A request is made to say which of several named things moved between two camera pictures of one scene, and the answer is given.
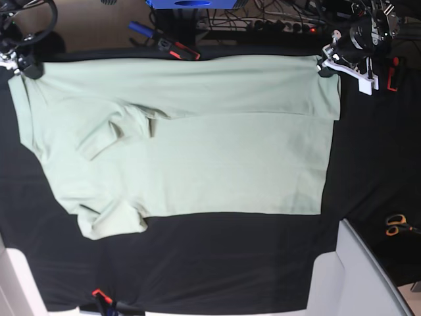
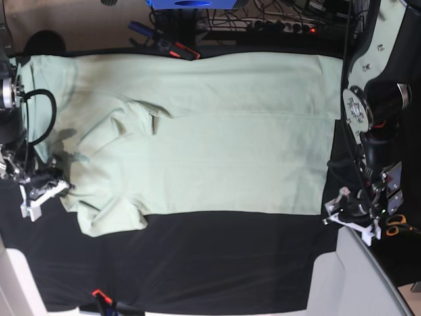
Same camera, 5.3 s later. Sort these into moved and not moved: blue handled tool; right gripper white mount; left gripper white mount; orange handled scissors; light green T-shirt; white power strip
Moved: right gripper white mount; left gripper white mount
Not moved: white power strip; orange handled scissors; blue handled tool; light green T-shirt
